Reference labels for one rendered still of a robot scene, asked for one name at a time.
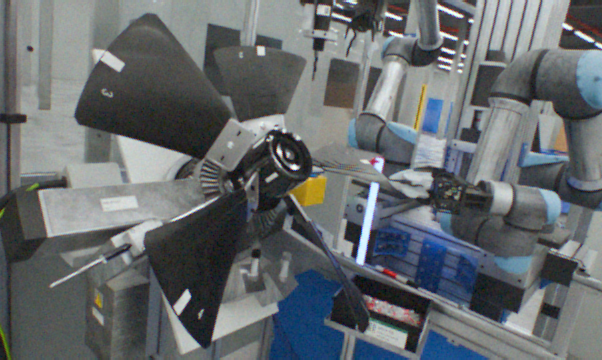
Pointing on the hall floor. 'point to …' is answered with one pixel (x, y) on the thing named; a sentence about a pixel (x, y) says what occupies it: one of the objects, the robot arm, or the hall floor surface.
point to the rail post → (265, 338)
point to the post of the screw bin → (348, 347)
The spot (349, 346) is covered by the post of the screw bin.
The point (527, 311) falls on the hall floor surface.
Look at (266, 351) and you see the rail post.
